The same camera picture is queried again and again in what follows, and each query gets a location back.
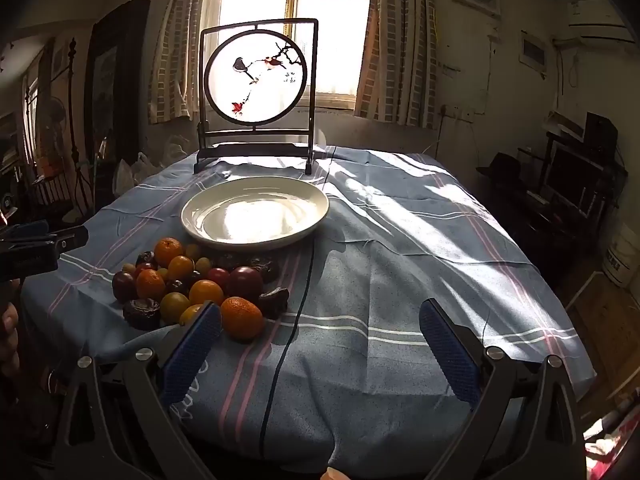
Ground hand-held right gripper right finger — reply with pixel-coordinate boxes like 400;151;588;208
419;298;588;480

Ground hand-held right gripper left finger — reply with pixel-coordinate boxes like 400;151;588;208
52;301;222;480

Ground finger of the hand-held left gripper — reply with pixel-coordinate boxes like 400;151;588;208
10;226;89;253
0;224;58;241

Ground dark purple plum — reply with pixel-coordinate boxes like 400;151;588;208
111;271;137;304

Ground orange yellow plum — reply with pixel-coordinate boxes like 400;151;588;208
167;255;195;281

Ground large dark red plum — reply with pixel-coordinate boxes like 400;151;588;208
228;266;265;303

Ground white ceramic plate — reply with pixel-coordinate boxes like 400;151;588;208
181;176;330;252

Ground person's left hand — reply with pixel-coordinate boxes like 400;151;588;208
0;302;21;378

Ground white plastic bag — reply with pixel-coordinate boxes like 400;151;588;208
112;152;163;196
160;132;198;166

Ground dark coat stand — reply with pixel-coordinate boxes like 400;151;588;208
62;37;93;216

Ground blue striped tablecloth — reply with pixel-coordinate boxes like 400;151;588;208
20;145;596;466

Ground standing fan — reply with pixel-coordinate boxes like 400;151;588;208
40;95;68;171

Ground black media stand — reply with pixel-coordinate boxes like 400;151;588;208
517;130;628;261

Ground red patterned cloth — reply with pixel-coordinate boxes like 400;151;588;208
582;405;640;461

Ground black hat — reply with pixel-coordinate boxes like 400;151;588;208
476;152;523;178

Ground white bucket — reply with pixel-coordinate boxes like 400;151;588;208
601;220;640;288

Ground bird painting table screen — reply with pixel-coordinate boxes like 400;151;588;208
194;18;320;176

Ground checked curtain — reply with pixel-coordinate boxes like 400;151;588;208
148;0;211;125
354;0;438;128

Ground television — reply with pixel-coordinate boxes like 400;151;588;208
542;140;613;211

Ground beige papers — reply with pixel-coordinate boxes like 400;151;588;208
547;110;586;136

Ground black speaker box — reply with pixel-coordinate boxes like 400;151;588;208
584;112;619;153

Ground bright window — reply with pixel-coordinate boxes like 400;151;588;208
205;0;376;106

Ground white air conditioner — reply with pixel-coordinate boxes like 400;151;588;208
552;0;636;48

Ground black cable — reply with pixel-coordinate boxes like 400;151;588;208
259;240;317;448

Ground wall socket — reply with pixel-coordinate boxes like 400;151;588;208
440;102;476;123

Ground small wall vent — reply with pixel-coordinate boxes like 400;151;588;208
519;30;548;68

